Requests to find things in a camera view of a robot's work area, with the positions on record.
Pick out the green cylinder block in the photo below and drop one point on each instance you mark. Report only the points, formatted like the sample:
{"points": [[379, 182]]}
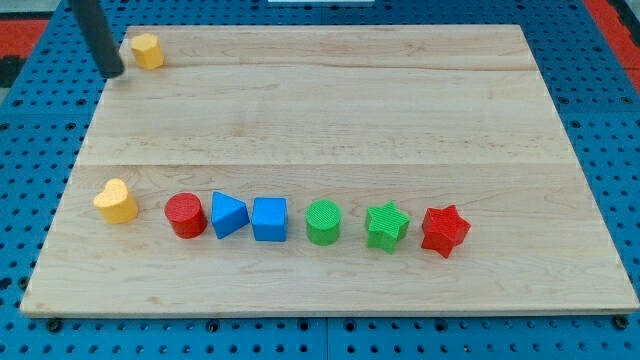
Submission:
{"points": [[323, 221]]}

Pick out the blue cube block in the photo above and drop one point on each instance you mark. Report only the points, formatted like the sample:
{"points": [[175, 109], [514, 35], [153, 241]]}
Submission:
{"points": [[269, 219]]}

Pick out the green star block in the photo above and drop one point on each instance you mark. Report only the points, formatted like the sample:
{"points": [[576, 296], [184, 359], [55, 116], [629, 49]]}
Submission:
{"points": [[385, 225]]}

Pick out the blue triangle block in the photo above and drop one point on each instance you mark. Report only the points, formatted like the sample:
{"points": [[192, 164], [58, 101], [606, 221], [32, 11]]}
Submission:
{"points": [[228, 214]]}

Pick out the light wooden board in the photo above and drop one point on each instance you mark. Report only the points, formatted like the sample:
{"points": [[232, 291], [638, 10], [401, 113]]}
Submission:
{"points": [[425, 116]]}

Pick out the red star block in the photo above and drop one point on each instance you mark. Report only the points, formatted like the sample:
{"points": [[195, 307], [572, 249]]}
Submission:
{"points": [[443, 229]]}

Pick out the red cylinder block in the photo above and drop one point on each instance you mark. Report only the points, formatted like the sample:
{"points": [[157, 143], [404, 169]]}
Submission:
{"points": [[186, 216]]}

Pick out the yellow heart block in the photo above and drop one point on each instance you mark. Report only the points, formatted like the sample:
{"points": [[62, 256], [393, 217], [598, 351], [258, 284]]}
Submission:
{"points": [[115, 203]]}

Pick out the yellow hexagon block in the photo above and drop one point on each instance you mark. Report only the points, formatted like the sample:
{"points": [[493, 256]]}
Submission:
{"points": [[147, 51]]}

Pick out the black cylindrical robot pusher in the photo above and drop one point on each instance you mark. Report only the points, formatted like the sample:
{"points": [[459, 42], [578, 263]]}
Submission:
{"points": [[97, 34]]}

